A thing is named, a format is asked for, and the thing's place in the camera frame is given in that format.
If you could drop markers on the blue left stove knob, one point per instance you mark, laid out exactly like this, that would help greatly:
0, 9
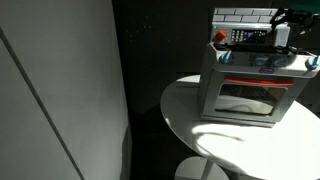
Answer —
226, 58

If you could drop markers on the orange round stove button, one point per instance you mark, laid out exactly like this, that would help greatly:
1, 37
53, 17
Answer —
220, 36

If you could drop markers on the round white table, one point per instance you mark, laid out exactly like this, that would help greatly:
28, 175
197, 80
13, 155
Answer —
288, 151

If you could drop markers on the blue right stove knob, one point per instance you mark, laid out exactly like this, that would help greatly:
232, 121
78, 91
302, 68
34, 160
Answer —
312, 63

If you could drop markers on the grey toy stove oven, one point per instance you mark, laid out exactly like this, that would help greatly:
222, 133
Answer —
258, 52

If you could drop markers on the orange oven door handle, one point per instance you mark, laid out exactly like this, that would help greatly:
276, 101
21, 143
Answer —
258, 82

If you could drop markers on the blue stove knob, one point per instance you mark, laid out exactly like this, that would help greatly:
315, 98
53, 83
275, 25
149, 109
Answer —
226, 58
312, 63

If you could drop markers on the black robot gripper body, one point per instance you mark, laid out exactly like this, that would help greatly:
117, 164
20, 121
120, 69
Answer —
302, 18

